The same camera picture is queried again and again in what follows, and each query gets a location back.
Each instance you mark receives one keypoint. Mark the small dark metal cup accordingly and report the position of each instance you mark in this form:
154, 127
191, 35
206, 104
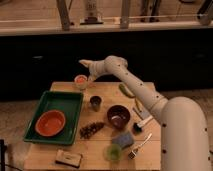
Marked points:
95, 102

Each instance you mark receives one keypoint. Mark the blue grey sponge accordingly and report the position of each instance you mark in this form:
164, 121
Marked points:
123, 140

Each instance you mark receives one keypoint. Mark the red apple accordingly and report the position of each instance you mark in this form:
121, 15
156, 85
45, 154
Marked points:
80, 79

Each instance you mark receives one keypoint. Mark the green cucumber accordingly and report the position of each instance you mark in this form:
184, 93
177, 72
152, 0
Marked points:
124, 90

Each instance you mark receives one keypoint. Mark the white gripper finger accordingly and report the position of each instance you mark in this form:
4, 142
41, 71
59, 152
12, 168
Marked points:
85, 63

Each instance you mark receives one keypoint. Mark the silver fork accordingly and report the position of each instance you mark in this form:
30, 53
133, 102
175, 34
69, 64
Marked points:
135, 150

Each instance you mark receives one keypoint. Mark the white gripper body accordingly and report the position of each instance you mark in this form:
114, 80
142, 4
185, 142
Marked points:
96, 70

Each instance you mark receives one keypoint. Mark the green plastic cup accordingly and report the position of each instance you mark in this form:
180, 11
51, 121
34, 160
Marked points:
113, 152

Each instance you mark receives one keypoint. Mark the black white brush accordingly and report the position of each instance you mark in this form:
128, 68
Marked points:
137, 127

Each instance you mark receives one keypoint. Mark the dark brown bowl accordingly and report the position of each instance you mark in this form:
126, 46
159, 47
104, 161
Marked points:
118, 116

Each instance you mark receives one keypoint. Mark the bunch of dark grapes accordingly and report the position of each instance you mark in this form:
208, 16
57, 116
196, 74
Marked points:
89, 130

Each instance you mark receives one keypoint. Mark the wooden block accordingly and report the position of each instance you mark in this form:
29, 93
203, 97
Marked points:
67, 158

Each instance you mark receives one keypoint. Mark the orange bowl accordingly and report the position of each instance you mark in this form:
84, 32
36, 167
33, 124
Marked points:
50, 123

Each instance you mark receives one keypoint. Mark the grey spatula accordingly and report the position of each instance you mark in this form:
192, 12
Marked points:
140, 110

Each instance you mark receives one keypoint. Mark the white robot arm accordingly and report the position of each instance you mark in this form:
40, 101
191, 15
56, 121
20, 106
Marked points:
184, 133

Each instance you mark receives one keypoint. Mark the green plastic tray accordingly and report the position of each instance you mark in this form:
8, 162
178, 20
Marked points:
70, 104

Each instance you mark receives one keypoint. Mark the white paper cup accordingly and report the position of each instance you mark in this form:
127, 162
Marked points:
81, 86

